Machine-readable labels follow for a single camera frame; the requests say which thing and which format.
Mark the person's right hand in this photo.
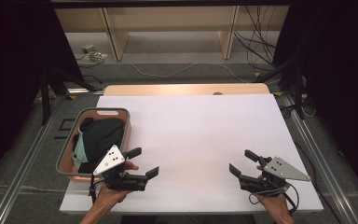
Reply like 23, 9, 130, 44
255, 192, 294, 218

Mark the short aluminium rail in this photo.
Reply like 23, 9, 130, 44
66, 87, 105, 95

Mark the black cloth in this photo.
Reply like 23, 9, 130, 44
74, 117, 126, 175

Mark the light wooden desk frame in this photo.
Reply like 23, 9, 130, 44
53, 5, 291, 63

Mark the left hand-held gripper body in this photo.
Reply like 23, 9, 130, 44
91, 144, 149, 192

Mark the black metal stand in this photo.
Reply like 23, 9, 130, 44
255, 54, 307, 120
38, 61, 98, 126

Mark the light green cloth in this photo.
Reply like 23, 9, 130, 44
71, 128, 90, 171

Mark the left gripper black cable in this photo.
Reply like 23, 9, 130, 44
88, 174, 106, 203

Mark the wooden table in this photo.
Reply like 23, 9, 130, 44
103, 82, 271, 97

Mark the white power strip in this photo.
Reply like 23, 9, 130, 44
87, 51, 109, 63

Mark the white floor cable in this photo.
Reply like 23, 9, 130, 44
130, 61, 250, 84

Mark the aluminium floor rail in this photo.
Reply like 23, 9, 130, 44
279, 92, 358, 224
0, 104, 63, 224

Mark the dark curtain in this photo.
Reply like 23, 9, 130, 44
273, 0, 358, 204
0, 0, 85, 188

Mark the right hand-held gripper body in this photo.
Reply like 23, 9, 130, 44
239, 156, 311, 198

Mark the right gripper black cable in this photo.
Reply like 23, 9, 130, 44
248, 181, 301, 217

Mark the grey power adapter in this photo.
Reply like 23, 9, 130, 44
80, 43, 96, 54

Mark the pink basket with grey rim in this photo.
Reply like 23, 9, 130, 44
55, 106, 132, 184

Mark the white table cover board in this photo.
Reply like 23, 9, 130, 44
59, 93, 324, 215

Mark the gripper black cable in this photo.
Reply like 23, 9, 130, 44
88, 174, 106, 203
248, 181, 301, 217

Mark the bundle of black cables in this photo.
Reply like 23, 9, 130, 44
233, 5, 278, 68

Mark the person's left hand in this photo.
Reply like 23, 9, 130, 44
96, 161, 140, 207

